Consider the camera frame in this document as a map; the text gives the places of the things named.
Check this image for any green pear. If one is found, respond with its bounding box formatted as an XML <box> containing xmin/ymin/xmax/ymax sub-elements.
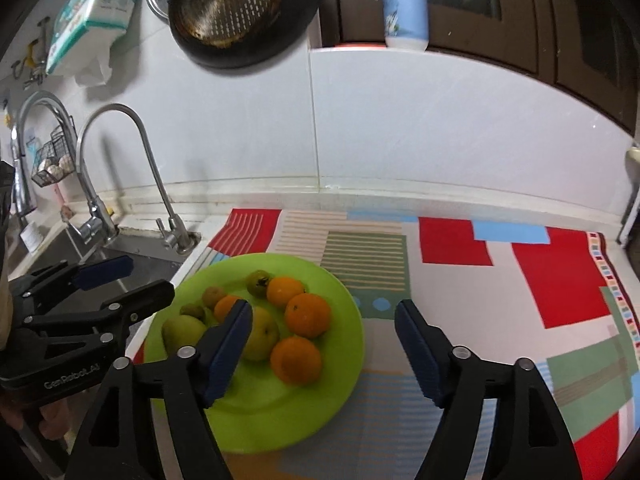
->
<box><xmin>161</xmin><ymin>315</ymin><xmax>208</xmax><ymax>356</ymax></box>

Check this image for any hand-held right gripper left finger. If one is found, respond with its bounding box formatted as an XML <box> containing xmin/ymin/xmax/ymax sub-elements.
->
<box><xmin>64</xmin><ymin>299</ymin><xmax>254</xmax><ymax>480</ymax></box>

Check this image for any colourful patchwork mat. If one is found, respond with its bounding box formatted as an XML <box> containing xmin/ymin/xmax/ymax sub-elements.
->
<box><xmin>127</xmin><ymin>207</ymin><xmax>640</xmax><ymax>480</ymax></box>

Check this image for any small orange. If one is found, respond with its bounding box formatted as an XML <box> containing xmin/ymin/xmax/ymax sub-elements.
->
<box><xmin>214</xmin><ymin>294</ymin><xmax>241</xmax><ymax>323</ymax></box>

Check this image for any person's left hand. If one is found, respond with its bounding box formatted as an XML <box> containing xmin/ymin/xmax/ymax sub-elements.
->
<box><xmin>0</xmin><ymin>392</ymin><xmax>76</xmax><ymax>443</ymax></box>

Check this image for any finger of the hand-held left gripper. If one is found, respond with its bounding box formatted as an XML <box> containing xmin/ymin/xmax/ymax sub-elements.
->
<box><xmin>10</xmin><ymin>280</ymin><xmax>176</xmax><ymax>351</ymax></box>
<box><xmin>7</xmin><ymin>255</ymin><xmax>135</xmax><ymax>311</ymax></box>

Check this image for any metal wall hook rack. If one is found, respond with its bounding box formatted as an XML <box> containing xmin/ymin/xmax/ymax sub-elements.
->
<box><xmin>11</xmin><ymin>17</ymin><xmax>51</xmax><ymax>86</ymax></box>

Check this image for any steel sink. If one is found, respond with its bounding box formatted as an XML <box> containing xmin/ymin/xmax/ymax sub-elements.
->
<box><xmin>7</xmin><ymin>227</ymin><xmax>201</xmax><ymax>301</ymax></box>

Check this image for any round yellow-green pear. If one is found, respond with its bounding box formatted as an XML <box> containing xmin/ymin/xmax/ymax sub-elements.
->
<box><xmin>240</xmin><ymin>306</ymin><xmax>281</xmax><ymax>363</ymax></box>

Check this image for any brown window frame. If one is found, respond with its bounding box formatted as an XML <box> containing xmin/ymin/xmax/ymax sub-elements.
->
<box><xmin>307</xmin><ymin>0</ymin><xmax>640</xmax><ymax>138</ymax></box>

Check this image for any white cup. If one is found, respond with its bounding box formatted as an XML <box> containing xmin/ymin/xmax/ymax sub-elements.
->
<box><xmin>20</xmin><ymin>222</ymin><xmax>43</xmax><ymax>253</ymax></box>

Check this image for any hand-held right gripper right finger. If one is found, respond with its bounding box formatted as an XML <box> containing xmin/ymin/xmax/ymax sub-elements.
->
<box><xmin>394</xmin><ymin>299</ymin><xmax>583</xmax><ymax>480</ymax></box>

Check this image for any black frying pan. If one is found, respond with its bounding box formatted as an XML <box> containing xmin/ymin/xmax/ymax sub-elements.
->
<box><xmin>167</xmin><ymin>0</ymin><xmax>321</xmax><ymax>70</ymax></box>

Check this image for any chrome pull-out faucet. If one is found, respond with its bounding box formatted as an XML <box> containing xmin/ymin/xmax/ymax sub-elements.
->
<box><xmin>12</xmin><ymin>91</ymin><xmax>118</xmax><ymax>247</ymax></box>

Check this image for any small green persimmon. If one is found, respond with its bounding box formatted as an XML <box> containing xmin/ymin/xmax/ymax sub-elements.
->
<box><xmin>246</xmin><ymin>270</ymin><xmax>273</xmax><ymax>297</ymax></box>

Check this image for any tissue pack in bag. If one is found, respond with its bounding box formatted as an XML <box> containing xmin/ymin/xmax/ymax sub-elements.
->
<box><xmin>45</xmin><ymin>0</ymin><xmax>151</xmax><ymax>86</ymax></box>

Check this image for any green plate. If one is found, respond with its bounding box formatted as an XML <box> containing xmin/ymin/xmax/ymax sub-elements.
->
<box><xmin>142</xmin><ymin>252</ymin><xmax>365</xmax><ymax>453</ymax></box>

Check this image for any white pump bottle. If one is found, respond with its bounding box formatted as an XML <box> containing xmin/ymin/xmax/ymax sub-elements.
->
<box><xmin>380</xmin><ymin>0</ymin><xmax>429</xmax><ymax>52</ymax></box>

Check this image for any thin gooseneck faucet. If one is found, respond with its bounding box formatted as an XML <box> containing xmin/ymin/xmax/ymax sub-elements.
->
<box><xmin>77</xmin><ymin>103</ymin><xmax>201</xmax><ymax>255</ymax></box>

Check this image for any black wire basket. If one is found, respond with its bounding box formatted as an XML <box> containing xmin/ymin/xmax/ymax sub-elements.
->
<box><xmin>31</xmin><ymin>127</ymin><xmax>78</xmax><ymax>188</ymax></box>

